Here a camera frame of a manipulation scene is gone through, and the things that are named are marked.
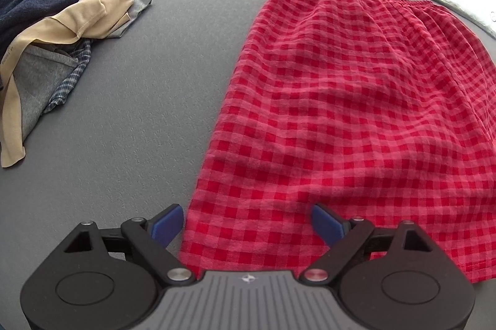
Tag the blue plaid garment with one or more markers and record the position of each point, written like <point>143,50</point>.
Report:
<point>68,86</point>

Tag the red checked shorts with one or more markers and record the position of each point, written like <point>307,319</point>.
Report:
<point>348,101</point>

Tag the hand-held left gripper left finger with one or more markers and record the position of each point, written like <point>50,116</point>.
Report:
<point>168,225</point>

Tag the navy garment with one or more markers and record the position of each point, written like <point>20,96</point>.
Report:
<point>31,0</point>

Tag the light grey garment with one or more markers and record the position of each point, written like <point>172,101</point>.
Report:
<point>137,4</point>

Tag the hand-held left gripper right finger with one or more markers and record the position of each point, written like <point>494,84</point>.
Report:
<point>327,225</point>

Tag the beige garment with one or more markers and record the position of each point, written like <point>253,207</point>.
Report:
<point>89,20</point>

